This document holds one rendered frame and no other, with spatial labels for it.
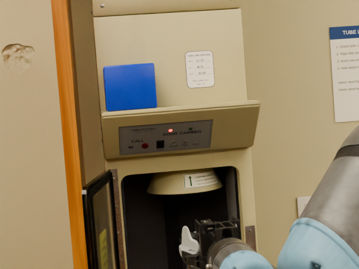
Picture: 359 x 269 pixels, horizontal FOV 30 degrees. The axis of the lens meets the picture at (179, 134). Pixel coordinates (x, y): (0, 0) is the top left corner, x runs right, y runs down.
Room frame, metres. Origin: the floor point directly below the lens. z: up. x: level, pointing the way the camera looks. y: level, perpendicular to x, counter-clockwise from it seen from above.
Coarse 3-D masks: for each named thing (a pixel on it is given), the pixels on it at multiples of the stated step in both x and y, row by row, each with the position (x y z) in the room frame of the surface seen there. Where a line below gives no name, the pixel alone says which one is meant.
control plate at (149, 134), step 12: (204, 120) 1.36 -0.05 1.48; (120, 132) 1.35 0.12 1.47; (132, 132) 1.35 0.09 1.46; (144, 132) 1.36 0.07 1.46; (156, 132) 1.36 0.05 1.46; (168, 132) 1.37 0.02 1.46; (180, 132) 1.37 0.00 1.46; (192, 132) 1.38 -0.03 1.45; (204, 132) 1.38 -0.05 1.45; (120, 144) 1.37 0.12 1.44; (132, 144) 1.38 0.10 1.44; (156, 144) 1.39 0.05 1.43; (168, 144) 1.39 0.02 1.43; (180, 144) 1.40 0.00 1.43; (192, 144) 1.40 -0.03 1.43; (204, 144) 1.41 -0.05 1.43
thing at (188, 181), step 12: (204, 168) 1.50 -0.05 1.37; (156, 180) 1.50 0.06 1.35; (168, 180) 1.48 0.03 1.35; (180, 180) 1.47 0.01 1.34; (192, 180) 1.47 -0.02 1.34; (204, 180) 1.48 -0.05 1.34; (216, 180) 1.51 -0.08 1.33; (156, 192) 1.49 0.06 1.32; (168, 192) 1.47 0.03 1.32; (180, 192) 1.46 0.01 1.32; (192, 192) 1.46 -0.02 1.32
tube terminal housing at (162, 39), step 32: (96, 32) 1.42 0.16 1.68; (128, 32) 1.43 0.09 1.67; (160, 32) 1.44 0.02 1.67; (192, 32) 1.45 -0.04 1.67; (224, 32) 1.46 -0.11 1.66; (96, 64) 1.46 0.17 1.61; (128, 64) 1.43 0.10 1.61; (160, 64) 1.44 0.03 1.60; (224, 64) 1.46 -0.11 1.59; (160, 96) 1.44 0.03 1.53; (192, 96) 1.45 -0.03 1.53; (224, 96) 1.46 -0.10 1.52; (128, 160) 1.43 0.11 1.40; (160, 160) 1.44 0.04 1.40; (192, 160) 1.45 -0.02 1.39; (224, 160) 1.46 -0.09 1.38
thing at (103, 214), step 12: (84, 192) 1.11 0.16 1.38; (108, 192) 1.35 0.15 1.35; (84, 204) 1.10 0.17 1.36; (96, 204) 1.19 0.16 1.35; (108, 204) 1.34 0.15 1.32; (84, 216) 1.10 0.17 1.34; (96, 216) 1.18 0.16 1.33; (108, 216) 1.32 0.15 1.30; (84, 228) 1.10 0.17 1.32; (96, 228) 1.17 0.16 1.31; (108, 228) 1.31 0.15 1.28; (96, 240) 1.16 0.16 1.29; (108, 240) 1.30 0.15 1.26; (108, 252) 1.29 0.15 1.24; (108, 264) 1.27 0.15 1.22
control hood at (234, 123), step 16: (112, 112) 1.32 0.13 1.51; (128, 112) 1.32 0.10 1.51; (144, 112) 1.32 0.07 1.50; (160, 112) 1.33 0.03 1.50; (176, 112) 1.33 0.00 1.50; (192, 112) 1.34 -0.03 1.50; (208, 112) 1.34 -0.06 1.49; (224, 112) 1.35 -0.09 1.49; (240, 112) 1.36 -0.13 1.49; (256, 112) 1.36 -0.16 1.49; (112, 128) 1.34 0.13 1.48; (224, 128) 1.38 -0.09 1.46; (240, 128) 1.39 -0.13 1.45; (112, 144) 1.37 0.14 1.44; (224, 144) 1.42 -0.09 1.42; (240, 144) 1.43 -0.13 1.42
